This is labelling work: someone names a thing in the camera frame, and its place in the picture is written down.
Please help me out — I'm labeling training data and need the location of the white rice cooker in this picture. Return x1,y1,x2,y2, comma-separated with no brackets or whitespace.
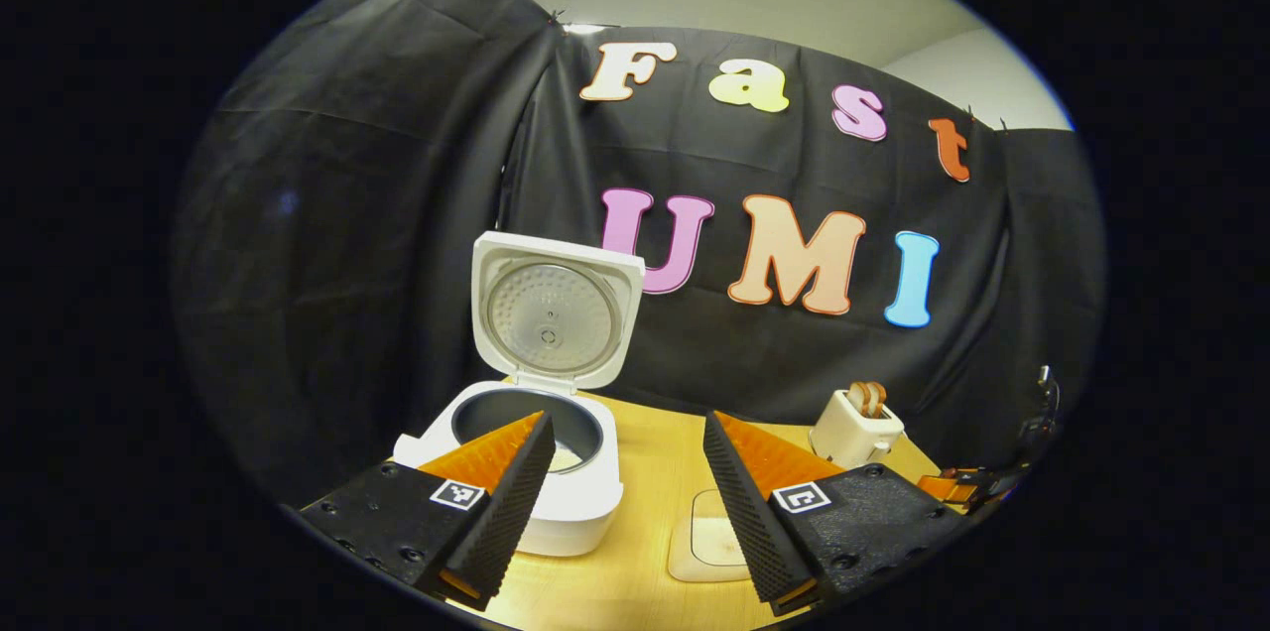
393,231,646,558

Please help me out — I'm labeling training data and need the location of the clear tray of rice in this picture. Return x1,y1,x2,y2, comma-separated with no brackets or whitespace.
668,489,755,583

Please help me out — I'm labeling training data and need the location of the black backdrop cloth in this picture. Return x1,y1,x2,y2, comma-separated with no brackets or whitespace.
174,0,1107,508

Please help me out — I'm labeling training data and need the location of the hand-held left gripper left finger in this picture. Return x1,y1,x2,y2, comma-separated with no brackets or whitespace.
298,410,559,609

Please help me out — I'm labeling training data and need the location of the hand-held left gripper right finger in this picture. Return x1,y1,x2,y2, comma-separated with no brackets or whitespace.
701,410,978,615

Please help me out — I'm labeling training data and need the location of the white toaster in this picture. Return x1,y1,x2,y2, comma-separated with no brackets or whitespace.
810,389,906,470

